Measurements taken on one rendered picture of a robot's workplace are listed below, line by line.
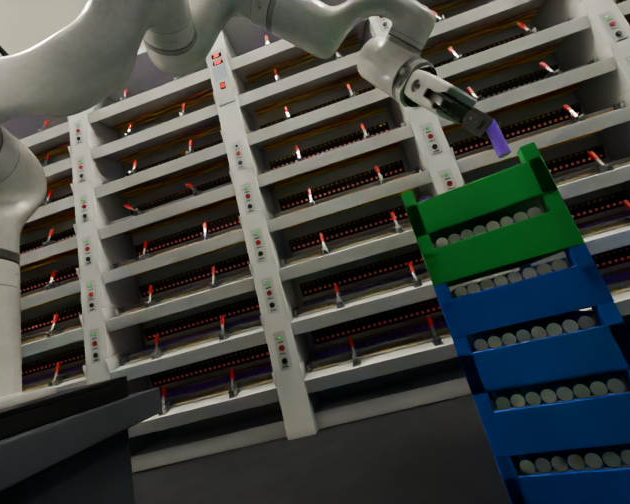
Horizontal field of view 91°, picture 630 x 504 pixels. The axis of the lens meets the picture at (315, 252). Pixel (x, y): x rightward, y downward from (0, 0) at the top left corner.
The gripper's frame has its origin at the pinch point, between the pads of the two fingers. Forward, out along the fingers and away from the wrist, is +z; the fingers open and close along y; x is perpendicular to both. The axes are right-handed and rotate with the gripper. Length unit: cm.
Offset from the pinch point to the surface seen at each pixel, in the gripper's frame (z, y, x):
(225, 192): -68, -5, 63
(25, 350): -64, -69, 140
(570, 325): 30.5, -3.3, 14.0
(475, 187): 9.1, -6.2, 7.1
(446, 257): 14.3, -9.9, 16.7
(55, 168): -126, -56, 96
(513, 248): 19.0, -5.5, 10.5
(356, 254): -20, 23, 52
